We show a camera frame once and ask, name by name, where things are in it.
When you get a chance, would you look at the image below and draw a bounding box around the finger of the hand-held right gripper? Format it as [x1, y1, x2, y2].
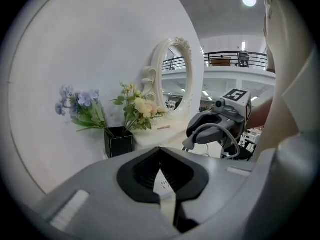
[186, 109, 235, 136]
[193, 126, 232, 145]

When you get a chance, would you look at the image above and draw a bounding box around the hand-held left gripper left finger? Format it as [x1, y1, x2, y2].
[31, 146, 181, 240]

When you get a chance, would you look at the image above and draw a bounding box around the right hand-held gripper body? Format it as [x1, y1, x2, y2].
[211, 88, 252, 149]

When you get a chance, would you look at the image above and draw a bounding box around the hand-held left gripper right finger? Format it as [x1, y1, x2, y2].
[160, 143, 279, 240]

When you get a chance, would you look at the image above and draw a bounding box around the grey cable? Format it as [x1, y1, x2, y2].
[193, 122, 242, 161]

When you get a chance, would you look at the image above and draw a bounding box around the white carved dressing table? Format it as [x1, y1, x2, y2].
[131, 113, 253, 161]

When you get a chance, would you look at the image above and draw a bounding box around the white oval framed mirror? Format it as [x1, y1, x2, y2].
[141, 36, 195, 119]

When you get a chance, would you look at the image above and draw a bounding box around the brown wooden box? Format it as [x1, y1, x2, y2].
[211, 56, 232, 68]

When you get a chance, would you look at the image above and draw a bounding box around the black balcony railing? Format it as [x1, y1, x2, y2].
[203, 50, 270, 71]

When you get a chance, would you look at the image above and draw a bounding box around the black square vase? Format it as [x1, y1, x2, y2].
[103, 126, 135, 159]

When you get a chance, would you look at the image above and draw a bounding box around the yellow flower bouquet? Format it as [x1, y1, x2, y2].
[111, 81, 169, 133]

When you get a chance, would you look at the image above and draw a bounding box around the person's beige t-shirt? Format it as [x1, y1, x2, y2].
[258, 0, 320, 160]

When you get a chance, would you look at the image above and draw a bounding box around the blue flower bouquet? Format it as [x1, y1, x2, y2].
[54, 83, 109, 135]

